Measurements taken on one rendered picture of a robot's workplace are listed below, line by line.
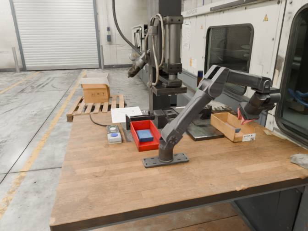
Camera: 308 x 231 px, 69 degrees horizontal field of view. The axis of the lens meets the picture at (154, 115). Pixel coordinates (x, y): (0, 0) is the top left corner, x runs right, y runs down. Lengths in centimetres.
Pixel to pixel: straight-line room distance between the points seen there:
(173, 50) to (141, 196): 78
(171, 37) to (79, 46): 930
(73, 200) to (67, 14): 989
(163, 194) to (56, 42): 1003
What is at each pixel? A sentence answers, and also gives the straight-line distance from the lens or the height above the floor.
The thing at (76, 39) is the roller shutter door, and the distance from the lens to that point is 1046.
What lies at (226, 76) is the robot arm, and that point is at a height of 127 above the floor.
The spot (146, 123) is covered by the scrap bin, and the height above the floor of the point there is 94.
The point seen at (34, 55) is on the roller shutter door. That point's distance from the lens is 1085.
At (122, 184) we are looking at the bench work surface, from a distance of 88.
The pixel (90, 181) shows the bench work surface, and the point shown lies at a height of 90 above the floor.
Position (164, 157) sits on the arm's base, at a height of 93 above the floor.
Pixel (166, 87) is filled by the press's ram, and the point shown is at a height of 114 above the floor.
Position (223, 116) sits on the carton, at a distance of 144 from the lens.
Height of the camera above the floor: 143
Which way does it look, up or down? 20 degrees down
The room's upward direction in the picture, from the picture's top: 1 degrees counter-clockwise
